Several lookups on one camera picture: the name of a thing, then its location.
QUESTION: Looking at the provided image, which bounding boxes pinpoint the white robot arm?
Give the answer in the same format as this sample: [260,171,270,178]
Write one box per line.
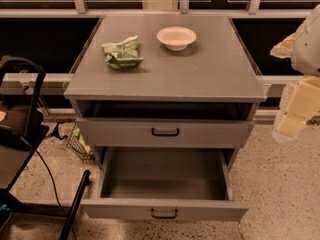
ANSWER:
[270,5,320,143]

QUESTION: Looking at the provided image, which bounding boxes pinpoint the grey drawer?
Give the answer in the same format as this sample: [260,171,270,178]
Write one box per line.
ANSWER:
[77,101,253,148]
[82,148,248,221]

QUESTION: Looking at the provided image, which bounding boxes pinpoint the green crumpled snack bag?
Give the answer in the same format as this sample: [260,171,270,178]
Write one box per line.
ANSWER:
[102,36,143,70]

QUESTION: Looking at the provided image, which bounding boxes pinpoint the black cable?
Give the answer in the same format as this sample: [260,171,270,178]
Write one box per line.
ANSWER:
[19,135,78,240]

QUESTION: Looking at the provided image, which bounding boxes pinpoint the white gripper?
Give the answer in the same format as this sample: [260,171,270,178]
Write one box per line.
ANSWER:
[272,76,320,143]

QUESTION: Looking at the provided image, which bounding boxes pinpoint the wire basket with green item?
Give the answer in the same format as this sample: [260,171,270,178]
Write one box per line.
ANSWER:
[67,125,95,162]

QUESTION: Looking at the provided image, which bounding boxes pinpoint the black floor pole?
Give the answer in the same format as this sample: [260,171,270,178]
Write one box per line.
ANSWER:
[59,170,90,240]

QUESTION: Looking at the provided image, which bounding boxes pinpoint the grey top drawer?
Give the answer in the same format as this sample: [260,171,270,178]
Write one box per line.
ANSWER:
[77,101,253,148]

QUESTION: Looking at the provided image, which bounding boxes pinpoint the grey drawer cabinet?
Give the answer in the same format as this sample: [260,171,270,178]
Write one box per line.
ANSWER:
[63,15,268,172]

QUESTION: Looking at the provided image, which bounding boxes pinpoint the white bowl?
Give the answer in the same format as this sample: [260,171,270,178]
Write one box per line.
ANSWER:
[157,27,197,51]

